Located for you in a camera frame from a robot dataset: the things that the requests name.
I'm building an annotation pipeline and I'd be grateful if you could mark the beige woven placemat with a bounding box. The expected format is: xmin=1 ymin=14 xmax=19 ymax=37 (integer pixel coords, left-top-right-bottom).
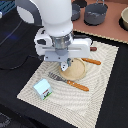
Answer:
xmin=17 ymin=41 xmax=118 ymax=128

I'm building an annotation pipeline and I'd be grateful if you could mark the large grey pot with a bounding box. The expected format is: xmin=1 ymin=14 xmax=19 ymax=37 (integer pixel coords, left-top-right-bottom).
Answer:
xmin=84 ymin=2 xmax=108 ymax=25

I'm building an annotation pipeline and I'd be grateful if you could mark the light blue milk carton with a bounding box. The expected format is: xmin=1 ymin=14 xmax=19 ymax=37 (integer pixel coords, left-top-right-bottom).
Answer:
xmin=33 ymin=79 xmax=52 ymax=100

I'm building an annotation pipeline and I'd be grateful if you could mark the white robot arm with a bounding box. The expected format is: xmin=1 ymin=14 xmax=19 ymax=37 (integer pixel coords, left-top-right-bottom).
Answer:
xmin=15 ymin=0 xmax=92 ymax=71

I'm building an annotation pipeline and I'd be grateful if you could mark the brown stove board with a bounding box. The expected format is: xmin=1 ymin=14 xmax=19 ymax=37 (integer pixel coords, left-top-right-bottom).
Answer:
xmin=73 ymin=0 xmax=128 ymax=43

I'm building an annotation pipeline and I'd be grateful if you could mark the beige bowl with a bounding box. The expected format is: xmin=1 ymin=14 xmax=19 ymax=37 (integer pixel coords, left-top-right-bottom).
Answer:
xmin=121 ymin=7 xmax=128 ymax=30

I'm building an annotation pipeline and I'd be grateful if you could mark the round tan plate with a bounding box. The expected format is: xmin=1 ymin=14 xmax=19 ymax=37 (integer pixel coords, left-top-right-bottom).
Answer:
xmin=59 ymin=58 xmax=86 ymax=81

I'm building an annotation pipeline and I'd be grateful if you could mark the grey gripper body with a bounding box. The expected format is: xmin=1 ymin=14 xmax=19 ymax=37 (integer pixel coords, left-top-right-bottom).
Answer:
xmin=44 ymin=46 xmax=90 ymax=66

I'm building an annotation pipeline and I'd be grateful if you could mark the small white salt shaker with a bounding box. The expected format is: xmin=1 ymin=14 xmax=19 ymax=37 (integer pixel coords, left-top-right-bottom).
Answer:
xmin=61 ymin=62 xmax=69 ymax=71

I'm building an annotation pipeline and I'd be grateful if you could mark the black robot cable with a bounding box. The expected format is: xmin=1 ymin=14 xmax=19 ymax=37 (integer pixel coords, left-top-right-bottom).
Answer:
xmin=0 ymin=16 xmax=44 ymax=71

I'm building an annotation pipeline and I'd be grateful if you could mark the brown sausage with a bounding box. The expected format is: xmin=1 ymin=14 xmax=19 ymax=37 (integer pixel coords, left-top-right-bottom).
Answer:
xmin=90 ymin=47 xmax=97 ymax=51

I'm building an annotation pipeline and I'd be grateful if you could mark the small grey pot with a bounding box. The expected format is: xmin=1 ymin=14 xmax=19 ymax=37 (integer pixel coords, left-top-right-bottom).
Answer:
xmin=71 ymin=4 xmax=80 ymax=21

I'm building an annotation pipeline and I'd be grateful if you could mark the fork with orange handle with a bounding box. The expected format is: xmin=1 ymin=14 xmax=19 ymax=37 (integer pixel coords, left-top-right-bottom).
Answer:
xmin=48 ymin=72 xmax=89 ymax=91

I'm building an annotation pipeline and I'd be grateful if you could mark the blue basket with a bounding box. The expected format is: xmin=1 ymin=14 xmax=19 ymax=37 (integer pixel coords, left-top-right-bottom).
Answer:
xmin=0 ymin=1 xmax=15 ymax=15

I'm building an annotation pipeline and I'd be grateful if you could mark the knife with orange handle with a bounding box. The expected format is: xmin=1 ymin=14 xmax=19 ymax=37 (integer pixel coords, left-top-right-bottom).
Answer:
xmin=81 ymin=58 xmax=101 ymax=65

